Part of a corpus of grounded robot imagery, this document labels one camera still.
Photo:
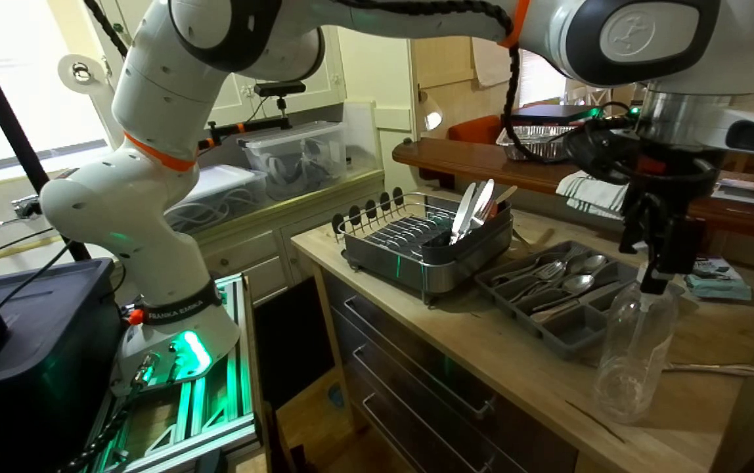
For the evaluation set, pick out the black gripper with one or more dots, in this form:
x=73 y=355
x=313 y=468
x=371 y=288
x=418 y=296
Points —
x=674 y=188

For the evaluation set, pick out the clear soap pump bottle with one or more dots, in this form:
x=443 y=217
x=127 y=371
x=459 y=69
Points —
x=634 y=358

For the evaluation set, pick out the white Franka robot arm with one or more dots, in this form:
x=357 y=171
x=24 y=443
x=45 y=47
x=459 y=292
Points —
x=148 y=220

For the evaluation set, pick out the grey dish drying rack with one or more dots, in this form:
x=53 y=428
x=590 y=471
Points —
x=412 y=253

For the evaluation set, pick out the teal sponge cloth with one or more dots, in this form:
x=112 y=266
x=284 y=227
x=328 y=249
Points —
x=719 y=282

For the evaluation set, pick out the large steel spoon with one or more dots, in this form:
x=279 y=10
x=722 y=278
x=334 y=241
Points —
x=590 y=265
x=575 y=288

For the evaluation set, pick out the green striped dish towel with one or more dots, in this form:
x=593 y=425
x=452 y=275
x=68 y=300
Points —
x=596 y=195

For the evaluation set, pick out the grey cutlery tray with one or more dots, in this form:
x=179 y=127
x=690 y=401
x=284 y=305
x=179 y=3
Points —
x=560 y=329

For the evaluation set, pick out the thin wooden chopstick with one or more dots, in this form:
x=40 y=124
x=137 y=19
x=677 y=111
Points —
x=506 y=195

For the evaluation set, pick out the black electronics box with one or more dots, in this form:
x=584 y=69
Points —
x=551 y=114

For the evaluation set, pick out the white flat utensil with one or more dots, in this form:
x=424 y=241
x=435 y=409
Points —
x=483 y=200
x=464 y=212

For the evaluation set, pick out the orange padded seat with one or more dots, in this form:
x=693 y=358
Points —
x=476 y=132

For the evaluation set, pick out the grey drawer cabinet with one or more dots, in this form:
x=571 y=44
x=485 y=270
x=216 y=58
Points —
x=412 y=384

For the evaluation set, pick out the clear plastic storage bin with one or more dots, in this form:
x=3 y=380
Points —
x=299 y=158
x=219 y=198

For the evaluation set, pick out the large black box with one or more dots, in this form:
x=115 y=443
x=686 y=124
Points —
x=44 y=350

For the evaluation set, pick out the black tripod pole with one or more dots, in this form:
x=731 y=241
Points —
x=8 y=123

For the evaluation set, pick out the black bar camera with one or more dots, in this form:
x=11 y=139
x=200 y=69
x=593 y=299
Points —
x=279 y=89

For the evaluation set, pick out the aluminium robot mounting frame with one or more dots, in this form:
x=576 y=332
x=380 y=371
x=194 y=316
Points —
x=208 y=412

